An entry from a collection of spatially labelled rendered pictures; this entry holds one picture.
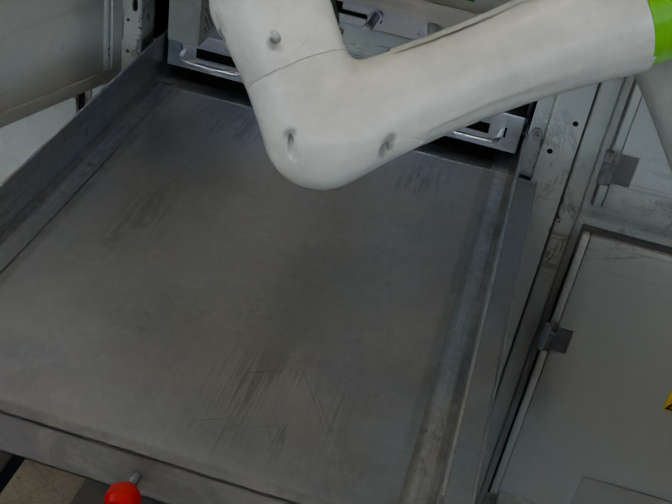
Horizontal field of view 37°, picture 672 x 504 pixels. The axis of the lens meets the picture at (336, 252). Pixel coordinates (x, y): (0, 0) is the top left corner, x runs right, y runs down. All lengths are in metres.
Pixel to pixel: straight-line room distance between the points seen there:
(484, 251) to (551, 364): 0.39
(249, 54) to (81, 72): 0.67
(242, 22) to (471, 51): 0.20
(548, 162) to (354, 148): 0.60
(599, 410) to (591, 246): 0.31
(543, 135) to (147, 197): 0.55
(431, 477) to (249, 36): 0.44
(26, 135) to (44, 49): 0.24
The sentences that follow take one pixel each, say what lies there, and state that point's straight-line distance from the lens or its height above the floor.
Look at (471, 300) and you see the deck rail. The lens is 1.19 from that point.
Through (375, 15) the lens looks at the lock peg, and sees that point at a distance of 1.42.
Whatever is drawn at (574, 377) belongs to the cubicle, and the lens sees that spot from 1.64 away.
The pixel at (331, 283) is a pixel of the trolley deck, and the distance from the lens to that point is 1.17.
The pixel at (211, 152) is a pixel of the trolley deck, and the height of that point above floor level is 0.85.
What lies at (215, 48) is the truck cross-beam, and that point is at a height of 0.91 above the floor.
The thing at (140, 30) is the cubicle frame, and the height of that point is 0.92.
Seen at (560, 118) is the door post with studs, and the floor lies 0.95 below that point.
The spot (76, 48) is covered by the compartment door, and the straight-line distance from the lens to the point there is 1.52.
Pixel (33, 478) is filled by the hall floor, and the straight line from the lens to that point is 2.06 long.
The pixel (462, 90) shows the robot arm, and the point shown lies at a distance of 0.91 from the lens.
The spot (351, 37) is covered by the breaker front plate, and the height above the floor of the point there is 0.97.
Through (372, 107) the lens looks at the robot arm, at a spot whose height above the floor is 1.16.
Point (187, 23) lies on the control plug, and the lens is 1.41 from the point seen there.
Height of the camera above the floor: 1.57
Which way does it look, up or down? 36 degrees down
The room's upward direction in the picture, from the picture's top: 10 degrees clockwise
